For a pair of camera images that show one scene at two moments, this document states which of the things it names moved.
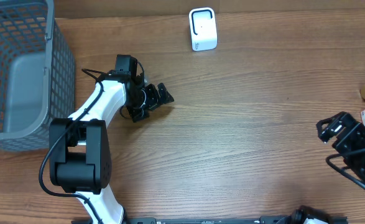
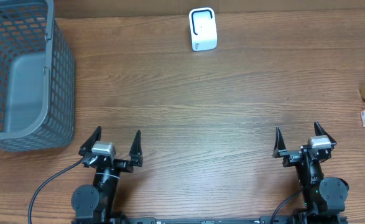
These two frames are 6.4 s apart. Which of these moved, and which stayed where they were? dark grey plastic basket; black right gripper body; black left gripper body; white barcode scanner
Moved: black left gripper body; black right gripper body
Stayed: dark grey plastic basket; white barcode scanner
